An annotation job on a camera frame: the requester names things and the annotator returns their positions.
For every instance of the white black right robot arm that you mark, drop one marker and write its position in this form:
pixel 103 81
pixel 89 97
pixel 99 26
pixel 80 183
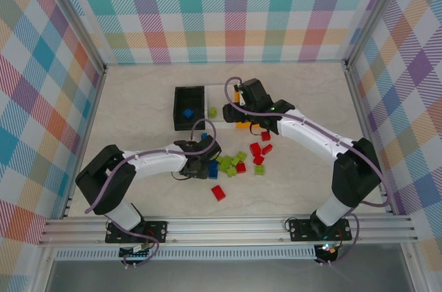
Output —
pixel 310 133

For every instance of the long red lego brick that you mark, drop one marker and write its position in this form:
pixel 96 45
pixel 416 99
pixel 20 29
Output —
pixel 218 192

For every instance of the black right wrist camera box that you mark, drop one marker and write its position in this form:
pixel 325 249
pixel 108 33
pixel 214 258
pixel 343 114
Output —
pixel 253 92

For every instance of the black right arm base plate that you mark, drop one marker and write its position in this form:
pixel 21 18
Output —
pixel 300 228

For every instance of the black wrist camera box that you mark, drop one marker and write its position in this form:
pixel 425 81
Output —
pixel 211 150
pixel 253 92

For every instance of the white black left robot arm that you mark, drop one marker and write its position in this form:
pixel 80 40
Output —
pixel 155 162

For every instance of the black plastic bin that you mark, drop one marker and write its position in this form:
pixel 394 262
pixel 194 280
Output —
pixel 193 98

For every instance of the tall red lego brick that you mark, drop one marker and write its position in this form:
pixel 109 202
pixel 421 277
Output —
pixel 255 148

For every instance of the blue lego brick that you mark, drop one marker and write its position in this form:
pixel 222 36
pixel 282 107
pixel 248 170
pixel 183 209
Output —
pixel 214 165
pixel 214 174
pixel 204 136
pixel 188 113

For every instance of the aluminium frame corner post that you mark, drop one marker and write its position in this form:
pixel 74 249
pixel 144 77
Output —
pixel 72 16
pixel 373 12

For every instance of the long green lego brick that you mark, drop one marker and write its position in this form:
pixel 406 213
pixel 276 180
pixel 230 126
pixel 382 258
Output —
pixel 226 165

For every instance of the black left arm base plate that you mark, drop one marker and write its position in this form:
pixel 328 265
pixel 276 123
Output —
pixel 155 231

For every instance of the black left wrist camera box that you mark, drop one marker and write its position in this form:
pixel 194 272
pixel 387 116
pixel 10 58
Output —
pixel 211 150

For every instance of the aluminium frame base beam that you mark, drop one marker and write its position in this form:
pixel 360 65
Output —
pixel 224 231

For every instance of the white plastic bin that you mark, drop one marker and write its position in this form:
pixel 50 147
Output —
pixel 217 97

